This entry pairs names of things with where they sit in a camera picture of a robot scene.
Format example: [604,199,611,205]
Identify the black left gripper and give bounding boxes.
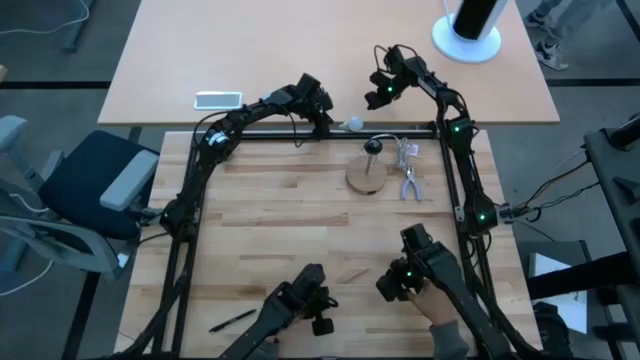
[294,73,335,140]

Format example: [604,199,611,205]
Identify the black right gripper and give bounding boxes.
[364,72,402,111]

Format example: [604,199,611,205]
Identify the white lightbulb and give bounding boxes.
[339,115,365,134]

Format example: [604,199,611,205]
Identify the wooden base table lamp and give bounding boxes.
[345,138,388,196]

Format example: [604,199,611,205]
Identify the person's right forearm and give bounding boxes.
[429,319,471,360]

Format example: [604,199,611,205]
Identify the purple cylinder object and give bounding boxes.
[399,165,424,203]

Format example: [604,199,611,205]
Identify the white black tower column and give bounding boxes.
[431,0,503,65]

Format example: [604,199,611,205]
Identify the tan table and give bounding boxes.
[97,0,561,126]

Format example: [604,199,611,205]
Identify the white smartphone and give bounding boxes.
[193,90,244,111]

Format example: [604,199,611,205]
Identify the person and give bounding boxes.
[522,0,616,71]

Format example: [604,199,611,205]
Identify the person's right hand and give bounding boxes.
[407,277,454,329]

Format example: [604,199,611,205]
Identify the black pen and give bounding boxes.
[208,308,258,334]

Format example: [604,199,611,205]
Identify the white paper sheet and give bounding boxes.
[528,252,589,335]

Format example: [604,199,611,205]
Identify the dark office chair grey armrests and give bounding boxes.
[0,114,161,281]

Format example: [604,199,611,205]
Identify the black equipment stand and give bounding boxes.
[527,113,640,311]

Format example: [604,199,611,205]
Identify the black bag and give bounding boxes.
[532,301,576,360]

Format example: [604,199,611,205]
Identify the black rig frame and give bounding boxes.
[112,128,546,360]

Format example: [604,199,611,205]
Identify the white lamp cable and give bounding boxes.
[372,132,420,170]

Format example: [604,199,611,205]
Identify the black cable bundle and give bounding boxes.
[499,158,601,225]

